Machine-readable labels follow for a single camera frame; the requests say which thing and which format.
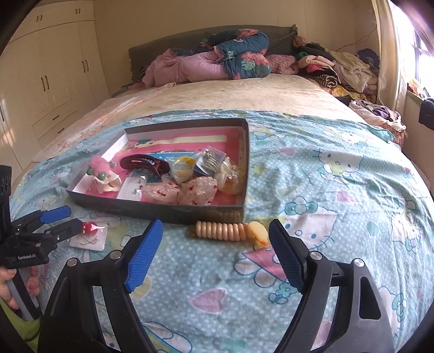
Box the green sleeve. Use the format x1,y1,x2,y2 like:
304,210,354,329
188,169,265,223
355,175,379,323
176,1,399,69
1,299,41,352

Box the dark shallow cardboard box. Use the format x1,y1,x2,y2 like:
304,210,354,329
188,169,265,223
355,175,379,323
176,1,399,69
67,118,249,224

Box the pile of clothes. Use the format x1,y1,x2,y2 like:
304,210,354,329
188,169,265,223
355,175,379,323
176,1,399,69
293,35,407,146

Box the dark clothes on windowsill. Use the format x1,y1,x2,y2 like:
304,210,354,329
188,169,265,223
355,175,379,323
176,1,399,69
407,79,434,130

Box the cream wardrobe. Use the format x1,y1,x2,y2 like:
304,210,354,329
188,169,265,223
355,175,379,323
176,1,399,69
1,1,110,177

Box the cream hair claw clip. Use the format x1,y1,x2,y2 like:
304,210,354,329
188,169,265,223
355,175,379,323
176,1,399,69
94,173,122,194

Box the yellow bangles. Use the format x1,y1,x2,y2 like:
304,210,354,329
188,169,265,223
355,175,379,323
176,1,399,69
168,155,196,184

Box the pink fluffy pompom hair tie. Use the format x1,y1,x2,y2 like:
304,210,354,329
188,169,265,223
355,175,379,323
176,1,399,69
87,155,118,180

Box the wooden bead bracelet yellow tassel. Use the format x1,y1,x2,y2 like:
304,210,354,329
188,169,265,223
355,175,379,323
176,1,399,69
195,220,271,248

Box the pink quilt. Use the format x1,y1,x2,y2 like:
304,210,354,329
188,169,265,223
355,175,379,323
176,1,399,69
141,49,299,88

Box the floral dark blue quilt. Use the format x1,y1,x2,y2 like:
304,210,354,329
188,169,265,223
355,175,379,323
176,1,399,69
171,29,272,79

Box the beige bed cover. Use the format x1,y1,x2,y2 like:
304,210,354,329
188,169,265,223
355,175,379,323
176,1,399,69
32,74,362,163

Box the pearl jewelry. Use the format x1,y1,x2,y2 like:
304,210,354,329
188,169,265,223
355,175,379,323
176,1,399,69
213,157,246,195

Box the dark green headboard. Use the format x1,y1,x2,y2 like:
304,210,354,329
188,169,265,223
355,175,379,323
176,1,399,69
128,24,299,83

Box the dark red hair clip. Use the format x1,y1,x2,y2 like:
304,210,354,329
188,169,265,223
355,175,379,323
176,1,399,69
120,154,171,177

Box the person's left hand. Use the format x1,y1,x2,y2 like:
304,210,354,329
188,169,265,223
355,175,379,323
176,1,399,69
0,266,40,310

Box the small earring card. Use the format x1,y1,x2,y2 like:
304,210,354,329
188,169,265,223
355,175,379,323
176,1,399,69
116,174,148,201

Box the Hello Kitty blue bedsheet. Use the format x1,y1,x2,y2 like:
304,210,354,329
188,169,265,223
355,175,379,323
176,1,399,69
11,110,433,352

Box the red ball earrings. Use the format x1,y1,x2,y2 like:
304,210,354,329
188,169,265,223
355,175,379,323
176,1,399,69
68,221,108,251

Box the pink polka-dot scrunchie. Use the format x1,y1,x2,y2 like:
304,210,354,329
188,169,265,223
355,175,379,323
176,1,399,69
141,176,218,206

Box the cream curtain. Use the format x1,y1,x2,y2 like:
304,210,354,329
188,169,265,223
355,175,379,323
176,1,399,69
372,0,407,114

